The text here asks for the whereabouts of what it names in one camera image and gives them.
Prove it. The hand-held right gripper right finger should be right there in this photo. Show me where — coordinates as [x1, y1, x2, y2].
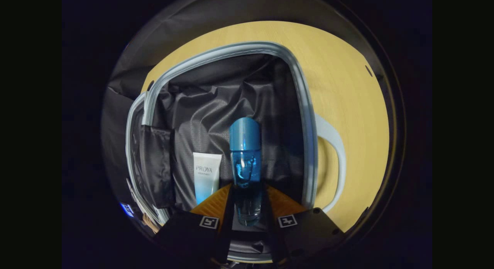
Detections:
[264, 184, 345, 264]

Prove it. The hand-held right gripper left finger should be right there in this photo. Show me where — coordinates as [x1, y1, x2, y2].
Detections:
[154, 183, 235, 264]

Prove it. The white blue skin care tube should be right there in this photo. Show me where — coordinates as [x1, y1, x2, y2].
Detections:
[193, 152, 223, 205]

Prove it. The blue capped clear bottle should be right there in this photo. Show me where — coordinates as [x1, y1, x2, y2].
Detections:
[229, 117, 263, 226]

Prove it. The light blue suitcase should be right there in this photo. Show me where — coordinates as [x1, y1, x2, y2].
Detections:
[125, 41, 347, 262]

